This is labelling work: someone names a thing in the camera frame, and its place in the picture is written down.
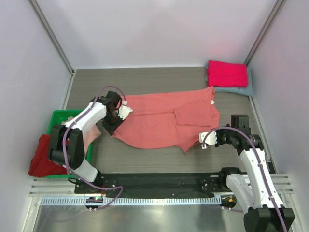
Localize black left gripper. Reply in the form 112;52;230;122
102;111;126;135

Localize coral pink t shirt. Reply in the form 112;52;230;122
113;87;220;152

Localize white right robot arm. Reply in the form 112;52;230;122
216;115;295;232

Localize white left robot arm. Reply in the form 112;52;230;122
48;91;133;193

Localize pale pink t shirt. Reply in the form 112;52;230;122
64;116;102;152

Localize folded grey-blue t shirt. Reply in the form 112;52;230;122
205;64;253;96

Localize green plastic bin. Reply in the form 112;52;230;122
44;109;93;179

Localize folded magenta t shirt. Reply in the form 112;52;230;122
207;60;249;87

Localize dark red t shirt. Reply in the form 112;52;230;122
28;134;67;177

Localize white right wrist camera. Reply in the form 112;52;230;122
198;131;217;149

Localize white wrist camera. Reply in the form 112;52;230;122
118;101;133;120
198;131;217;149

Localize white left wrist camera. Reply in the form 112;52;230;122
118;101;133;120

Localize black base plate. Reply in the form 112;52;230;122
74;173;247;199

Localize slotted cable duct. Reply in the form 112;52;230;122
41;196;222;206

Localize aluminium frame rail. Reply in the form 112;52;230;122
29;174;294;196

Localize left aluminium corner post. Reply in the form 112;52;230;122
28;0;75;76

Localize aluminium corner post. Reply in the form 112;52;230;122
28;0;75;76
244;0;286;66

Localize right aluminium corner post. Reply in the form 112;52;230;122
244;0;286;66

